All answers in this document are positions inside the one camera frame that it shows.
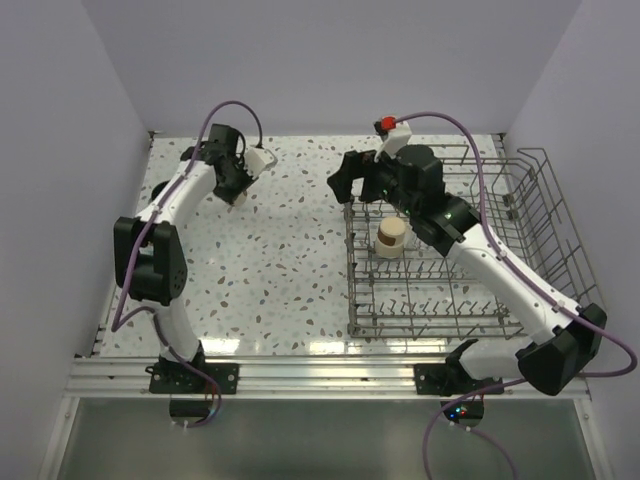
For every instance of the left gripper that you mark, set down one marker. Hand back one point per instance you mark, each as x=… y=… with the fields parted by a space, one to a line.
x=228 y=196

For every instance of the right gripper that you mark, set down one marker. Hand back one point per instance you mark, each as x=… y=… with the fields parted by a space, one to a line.
x=358 y=165

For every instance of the beige cup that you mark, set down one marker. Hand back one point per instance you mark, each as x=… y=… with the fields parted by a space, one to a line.
x=390 y=240
x=240 y=199

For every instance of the dark teal mug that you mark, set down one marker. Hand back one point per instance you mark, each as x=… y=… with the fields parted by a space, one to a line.
x=158 y=189

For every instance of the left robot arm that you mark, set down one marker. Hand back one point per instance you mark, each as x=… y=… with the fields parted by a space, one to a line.
x=150 y=264

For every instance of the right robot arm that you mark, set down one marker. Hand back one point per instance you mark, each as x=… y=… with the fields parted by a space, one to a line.
x=561 y=336

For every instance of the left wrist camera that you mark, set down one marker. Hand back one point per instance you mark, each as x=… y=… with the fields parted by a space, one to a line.
x=257 y=160

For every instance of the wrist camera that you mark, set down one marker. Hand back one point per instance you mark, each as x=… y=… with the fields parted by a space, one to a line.
x=394 y=134
x=257 y=160

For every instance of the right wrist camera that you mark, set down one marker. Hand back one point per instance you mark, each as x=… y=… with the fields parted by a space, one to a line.
x=394 y=134

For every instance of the grey wire dish rack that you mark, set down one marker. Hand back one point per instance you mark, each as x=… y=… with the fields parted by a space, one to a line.
x=421 y=296

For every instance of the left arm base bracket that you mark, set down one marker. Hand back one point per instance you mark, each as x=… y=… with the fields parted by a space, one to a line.
x=226 y=376

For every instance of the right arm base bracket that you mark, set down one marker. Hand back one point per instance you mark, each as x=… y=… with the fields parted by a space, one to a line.
x=431 y=379

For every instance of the aluminium mounting rail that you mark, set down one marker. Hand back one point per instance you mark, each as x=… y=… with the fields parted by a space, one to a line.
x=263 y=377

